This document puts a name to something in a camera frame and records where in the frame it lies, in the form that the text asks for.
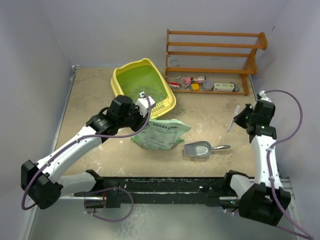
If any yellow grey sponge block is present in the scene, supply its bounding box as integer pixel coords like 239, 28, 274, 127
189, 83, 200, 91

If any white plastic bracket piece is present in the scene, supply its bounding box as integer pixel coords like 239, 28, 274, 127
227, 105, 241, 132

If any grey small object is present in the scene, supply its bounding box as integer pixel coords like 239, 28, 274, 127
231, 82, 240, 93

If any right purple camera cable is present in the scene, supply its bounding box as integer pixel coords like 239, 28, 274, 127
264, 89, 313, 240

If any white green long box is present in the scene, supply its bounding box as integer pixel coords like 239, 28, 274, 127
212, 83, 235, 92

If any red white small box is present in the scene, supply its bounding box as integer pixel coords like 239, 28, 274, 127
167, 82, 180, 89

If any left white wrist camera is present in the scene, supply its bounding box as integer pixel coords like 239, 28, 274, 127
135, 92, 156, 117

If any yellow green litter box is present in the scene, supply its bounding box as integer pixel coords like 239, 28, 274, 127
110, 58, 177, 119

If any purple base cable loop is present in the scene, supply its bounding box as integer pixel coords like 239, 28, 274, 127
83, 187, 134, 223

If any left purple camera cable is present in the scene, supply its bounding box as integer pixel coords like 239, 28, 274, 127
21, 94, 152, 211

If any pink tape roll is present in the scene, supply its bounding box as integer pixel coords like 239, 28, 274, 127
183, 77, 191, 85

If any grey round container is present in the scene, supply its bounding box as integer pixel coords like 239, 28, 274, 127
202, 80, 214, 92

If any purple camera cable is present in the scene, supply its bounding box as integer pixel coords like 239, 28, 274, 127
21, 94, 152, 211
264, 89, 313, 240

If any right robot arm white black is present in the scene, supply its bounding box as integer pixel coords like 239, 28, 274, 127
222, 97, 291, 226

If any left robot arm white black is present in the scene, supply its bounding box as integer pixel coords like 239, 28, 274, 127
20, 92, 156, 211

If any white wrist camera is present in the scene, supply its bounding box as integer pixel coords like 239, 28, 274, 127
257, 90, 272, 103
135, 92, 156, 117

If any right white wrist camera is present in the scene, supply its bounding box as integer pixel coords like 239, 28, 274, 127
257, 90, 272, 103

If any pink patterned tube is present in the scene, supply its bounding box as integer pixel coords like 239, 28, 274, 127
190, 76, 206, 84

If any silver metal scoop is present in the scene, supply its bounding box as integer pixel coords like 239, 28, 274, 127
183, 141, 231, 157

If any green cat litter bag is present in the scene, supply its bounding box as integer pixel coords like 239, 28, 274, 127
131, 119, 192, 150

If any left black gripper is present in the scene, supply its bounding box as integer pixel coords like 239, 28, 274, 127
117, 102, 149, 133

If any wooden three-tier rack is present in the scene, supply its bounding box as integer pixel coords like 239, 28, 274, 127
164, 29, 268, 96

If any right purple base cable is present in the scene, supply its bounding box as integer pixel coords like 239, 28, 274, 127
223, 204, 242, 216

